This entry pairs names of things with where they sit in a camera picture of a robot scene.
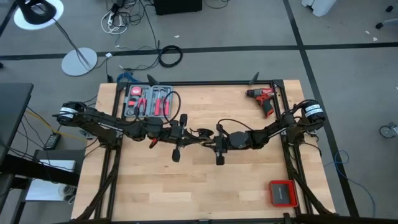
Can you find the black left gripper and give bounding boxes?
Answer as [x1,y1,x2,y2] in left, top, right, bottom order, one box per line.
[169,113,215,164]

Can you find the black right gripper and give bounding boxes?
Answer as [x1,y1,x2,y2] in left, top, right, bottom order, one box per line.
[201,123,232,166]

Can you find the black cord with round reel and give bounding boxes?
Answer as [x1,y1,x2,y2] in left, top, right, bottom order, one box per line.
[190,126,216,141]

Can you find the grey tool kit case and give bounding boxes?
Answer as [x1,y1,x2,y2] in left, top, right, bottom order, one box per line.
[123,85,174,118]

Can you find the red tray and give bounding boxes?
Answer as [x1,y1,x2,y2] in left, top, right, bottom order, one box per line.
[269,179,300,208]

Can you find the black rectangular box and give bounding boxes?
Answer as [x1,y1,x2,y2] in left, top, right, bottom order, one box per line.
[273,183,295,205]

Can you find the large black box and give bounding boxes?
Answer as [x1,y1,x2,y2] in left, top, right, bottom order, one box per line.
[154,0,203,16]

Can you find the white floor lamp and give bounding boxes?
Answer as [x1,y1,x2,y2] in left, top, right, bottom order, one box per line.
[14,0,99,77]

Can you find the black power adapter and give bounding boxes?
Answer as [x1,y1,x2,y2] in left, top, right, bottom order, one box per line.
[43,133,62,151]

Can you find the white plastic object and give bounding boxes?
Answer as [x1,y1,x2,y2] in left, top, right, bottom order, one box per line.
[301,0,338,17]

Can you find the grey caster wheel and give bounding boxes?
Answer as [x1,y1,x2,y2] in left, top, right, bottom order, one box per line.
[379,123,398,139]

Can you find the black desk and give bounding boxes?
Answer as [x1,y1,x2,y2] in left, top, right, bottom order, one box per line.
[0,82,81,187]

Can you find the office chair base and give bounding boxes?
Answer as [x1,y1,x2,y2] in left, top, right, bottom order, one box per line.
[374,4,398,30]

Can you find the black right arm cable loop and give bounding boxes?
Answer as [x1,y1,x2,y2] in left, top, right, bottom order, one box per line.
[216,118,255,131]

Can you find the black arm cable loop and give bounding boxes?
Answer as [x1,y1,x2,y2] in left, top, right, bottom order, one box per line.
[216,118,255,131]
[162,90,182,124]

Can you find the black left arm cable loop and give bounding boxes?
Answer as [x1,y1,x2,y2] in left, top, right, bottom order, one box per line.
[162,90,182,124]

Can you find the red-handled screwdriver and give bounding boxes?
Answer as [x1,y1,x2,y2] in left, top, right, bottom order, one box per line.
[164,88,171,116]

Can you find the black aluminium table frame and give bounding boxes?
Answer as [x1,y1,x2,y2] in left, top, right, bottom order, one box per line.
[71,79,340,224]

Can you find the red-handled pliers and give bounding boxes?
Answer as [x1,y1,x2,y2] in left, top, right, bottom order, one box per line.
[136,97,148,116]

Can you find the red cordless drill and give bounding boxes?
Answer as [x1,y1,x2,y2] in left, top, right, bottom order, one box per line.
[246,87,277,119]

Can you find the coiled black floor cable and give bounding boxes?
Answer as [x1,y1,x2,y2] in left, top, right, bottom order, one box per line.
[157,45,183,68]

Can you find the blue cable bundle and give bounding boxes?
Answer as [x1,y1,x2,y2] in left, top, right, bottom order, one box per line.
[116,72,134,83]

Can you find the long blue floor cable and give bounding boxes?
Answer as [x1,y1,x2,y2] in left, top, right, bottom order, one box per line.
[323,149,377,218]

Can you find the white power strip with cable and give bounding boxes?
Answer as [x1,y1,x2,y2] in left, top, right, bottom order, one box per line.
[100,9,129,35]

